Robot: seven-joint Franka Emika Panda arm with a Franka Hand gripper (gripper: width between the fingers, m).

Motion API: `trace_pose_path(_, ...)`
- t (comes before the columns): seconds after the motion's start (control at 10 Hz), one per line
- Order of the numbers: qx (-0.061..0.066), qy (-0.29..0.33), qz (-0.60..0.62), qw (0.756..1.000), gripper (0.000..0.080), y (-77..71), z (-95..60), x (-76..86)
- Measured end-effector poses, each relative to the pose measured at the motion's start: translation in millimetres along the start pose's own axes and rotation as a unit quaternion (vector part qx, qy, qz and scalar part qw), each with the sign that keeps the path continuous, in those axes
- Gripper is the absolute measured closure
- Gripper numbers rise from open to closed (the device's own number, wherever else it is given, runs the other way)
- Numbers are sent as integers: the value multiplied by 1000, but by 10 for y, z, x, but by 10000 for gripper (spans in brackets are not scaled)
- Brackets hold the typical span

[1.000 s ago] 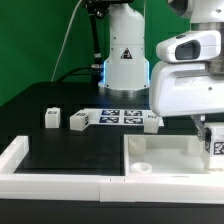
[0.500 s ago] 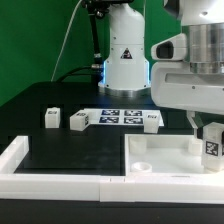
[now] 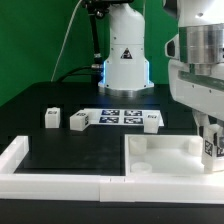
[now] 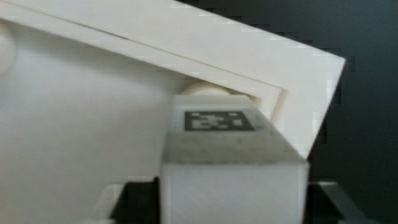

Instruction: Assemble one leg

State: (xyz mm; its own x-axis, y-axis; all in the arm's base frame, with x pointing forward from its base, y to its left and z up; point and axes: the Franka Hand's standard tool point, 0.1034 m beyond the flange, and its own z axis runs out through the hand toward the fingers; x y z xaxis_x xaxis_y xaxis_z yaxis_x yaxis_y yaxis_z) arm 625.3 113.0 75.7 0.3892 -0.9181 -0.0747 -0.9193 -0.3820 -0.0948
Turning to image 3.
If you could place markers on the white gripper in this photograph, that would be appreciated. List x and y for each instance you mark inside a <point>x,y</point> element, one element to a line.
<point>204,93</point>

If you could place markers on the white square tabletop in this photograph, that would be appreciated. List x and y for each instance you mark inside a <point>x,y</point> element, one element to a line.
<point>178,155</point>

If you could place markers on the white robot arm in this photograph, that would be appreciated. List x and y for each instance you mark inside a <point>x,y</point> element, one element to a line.
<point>196,57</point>

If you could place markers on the white U-shaped fence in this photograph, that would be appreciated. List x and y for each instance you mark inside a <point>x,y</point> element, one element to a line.
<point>207,189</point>

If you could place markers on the white marker sheet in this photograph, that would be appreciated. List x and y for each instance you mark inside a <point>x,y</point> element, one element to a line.
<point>129,117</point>

